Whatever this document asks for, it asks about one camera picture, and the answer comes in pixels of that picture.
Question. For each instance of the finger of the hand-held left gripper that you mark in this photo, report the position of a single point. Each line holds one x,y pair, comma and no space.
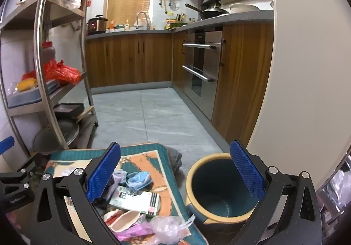
20,169
6,142

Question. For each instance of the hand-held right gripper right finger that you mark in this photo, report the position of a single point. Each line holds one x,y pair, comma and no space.
246,172

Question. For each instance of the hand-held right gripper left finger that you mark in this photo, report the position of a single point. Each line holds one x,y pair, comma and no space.
102,176

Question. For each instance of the light purple printed wrapper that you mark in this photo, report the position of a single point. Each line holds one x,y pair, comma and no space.
118,177

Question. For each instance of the teal trash bin yellow rim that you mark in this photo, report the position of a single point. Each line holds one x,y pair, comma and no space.
219,187

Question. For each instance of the white green carton box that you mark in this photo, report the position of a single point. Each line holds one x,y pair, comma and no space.
137,200

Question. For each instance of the grey flat box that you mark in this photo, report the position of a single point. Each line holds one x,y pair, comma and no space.
30,97

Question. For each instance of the round metal pan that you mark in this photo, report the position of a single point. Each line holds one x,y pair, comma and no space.
59,134

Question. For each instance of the yellow packet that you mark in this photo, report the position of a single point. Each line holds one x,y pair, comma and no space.
27,84

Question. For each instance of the teal orange printed mat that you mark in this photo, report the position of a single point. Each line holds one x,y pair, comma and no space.
164,193

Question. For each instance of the wooden board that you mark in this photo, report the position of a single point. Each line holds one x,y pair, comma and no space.
86,113

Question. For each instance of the pink plastic wrapper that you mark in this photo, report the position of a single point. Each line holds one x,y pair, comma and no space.
131,235

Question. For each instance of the black square tray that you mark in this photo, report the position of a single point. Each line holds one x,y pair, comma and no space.
68,109

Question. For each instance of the grey cloth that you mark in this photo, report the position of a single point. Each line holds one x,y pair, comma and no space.
175,158

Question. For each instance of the clear plastic bag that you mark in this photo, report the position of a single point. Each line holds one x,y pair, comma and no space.
168,228

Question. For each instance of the red plastic bag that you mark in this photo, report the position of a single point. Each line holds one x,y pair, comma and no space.
59,72

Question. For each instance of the jar with red lid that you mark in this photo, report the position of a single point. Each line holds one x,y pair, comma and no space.
48,51

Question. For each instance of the stainless built-in oven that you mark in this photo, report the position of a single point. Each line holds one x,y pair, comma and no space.
203,64

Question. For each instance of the wooden kitchen cabinets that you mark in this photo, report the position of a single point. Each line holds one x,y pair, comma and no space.
123,58

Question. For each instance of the steel rice cooker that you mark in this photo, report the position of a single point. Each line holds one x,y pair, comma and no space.
96,25

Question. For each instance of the metal kitchen faucet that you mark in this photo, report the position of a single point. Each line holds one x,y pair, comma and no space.
148,21

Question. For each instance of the black wok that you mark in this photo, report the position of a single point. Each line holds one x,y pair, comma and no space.
212,13

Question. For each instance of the white bowl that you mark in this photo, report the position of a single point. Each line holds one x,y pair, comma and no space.
242,7

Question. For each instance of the yellow oil bottle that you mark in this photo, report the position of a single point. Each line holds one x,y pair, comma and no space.
170,23

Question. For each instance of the bamboo window blind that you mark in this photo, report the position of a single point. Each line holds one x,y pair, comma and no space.
129,1

